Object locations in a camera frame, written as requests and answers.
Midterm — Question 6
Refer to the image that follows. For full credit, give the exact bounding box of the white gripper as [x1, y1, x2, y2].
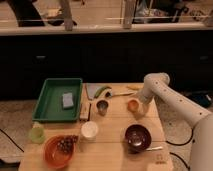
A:
[137, 89, 154, 115]

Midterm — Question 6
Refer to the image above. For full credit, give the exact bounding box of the orange apple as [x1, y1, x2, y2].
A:
[127, 99, 139, 112]

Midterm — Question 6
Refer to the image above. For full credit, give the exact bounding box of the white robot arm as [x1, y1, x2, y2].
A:
[137, 73, 213, 171]

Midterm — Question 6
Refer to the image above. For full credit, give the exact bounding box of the small metal cup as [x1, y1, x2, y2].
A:
[96, 100, 109, 116]

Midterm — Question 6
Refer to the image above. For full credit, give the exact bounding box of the white paper cup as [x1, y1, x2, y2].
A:
[81, 121, 99, 140]

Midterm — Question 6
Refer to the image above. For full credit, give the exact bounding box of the light green plastic cup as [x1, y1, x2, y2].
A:
[28, 122, 45, 144]

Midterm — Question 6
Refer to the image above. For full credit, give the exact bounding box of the spoon with dark head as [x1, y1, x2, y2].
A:
[105, 92, 134, 98]

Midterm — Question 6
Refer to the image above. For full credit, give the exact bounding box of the dark purple bowl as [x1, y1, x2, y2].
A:
[124, 124, 152, 153]

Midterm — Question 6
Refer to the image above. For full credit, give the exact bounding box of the green cucumber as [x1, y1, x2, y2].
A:
[94, 86, 112, 98]

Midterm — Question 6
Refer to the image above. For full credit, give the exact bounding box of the wooden block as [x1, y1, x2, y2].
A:
[80, 102, 91, 121]

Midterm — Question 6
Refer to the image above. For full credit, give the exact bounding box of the blue sponge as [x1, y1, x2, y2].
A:
[62, 93, 74, 109]

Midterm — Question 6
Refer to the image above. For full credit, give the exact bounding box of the bunch of dark grapes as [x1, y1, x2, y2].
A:
[57, 135, 78, 153]

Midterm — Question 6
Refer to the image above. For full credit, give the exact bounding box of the green plastic tray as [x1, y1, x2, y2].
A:
[32, 78, 82, 122]

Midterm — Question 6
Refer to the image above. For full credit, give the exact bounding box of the orange plastic bowl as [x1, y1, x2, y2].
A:
[43, 136, 75, 169]

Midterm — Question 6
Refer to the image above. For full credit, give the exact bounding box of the black cable on floor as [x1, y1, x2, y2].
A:
[165, 128, 195, 171]

